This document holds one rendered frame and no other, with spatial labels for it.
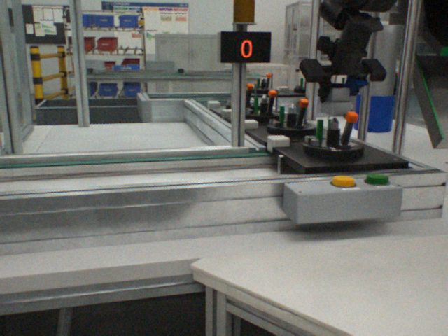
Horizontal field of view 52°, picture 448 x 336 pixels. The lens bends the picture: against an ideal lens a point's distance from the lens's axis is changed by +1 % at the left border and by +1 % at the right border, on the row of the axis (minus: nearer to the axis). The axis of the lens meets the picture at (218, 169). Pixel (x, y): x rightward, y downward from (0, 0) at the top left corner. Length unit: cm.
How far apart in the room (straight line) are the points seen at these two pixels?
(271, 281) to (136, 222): 27
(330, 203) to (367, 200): 7
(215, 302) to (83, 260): 23
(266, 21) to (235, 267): 1102
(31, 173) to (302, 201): 61
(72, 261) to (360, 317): 46
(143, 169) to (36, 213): 33
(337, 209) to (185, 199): 28
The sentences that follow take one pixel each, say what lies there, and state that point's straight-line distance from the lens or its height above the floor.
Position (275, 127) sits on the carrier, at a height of 99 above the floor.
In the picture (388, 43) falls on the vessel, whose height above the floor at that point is 122.
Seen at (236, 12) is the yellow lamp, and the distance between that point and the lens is 110.
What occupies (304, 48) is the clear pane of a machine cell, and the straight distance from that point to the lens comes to 1000.
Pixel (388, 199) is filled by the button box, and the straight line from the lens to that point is 90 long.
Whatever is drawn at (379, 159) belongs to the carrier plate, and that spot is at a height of 97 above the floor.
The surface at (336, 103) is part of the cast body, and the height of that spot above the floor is 109.
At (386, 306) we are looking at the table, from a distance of 71.
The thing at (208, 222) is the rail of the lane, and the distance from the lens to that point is 86.
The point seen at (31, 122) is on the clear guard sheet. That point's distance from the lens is 113.
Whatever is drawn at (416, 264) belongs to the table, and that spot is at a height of 86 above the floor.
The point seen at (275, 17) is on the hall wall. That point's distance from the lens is 1171.
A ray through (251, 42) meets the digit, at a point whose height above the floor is 122.
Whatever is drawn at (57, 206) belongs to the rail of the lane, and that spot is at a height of 94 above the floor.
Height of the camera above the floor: 121
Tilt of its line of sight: 15 degrees down
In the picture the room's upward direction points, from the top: 1 degrees clockwise
